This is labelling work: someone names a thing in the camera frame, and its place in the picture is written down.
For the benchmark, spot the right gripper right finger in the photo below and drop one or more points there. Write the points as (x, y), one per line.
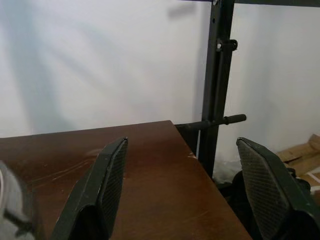
(272, 197)

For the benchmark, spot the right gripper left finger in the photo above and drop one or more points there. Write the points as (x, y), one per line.
(100, 195)

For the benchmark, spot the dark brown table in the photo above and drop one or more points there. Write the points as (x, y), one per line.
(160, 175)

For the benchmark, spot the brown cardboard sheet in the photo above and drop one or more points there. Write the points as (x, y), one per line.
(300, 157)

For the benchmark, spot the black metal rack frame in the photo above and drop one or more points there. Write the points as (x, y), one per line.
(217, 82)

